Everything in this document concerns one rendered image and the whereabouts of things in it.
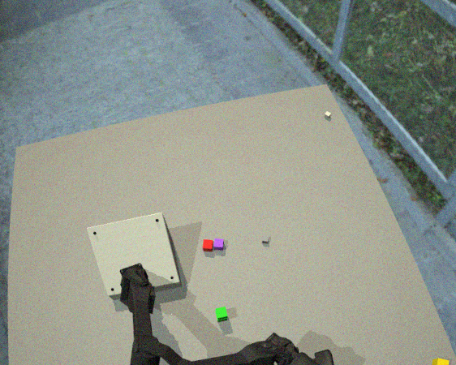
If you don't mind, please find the red block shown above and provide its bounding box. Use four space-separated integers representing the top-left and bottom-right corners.
203 239 213 251

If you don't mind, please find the purple block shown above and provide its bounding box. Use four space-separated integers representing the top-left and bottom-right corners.
213 238 224 250

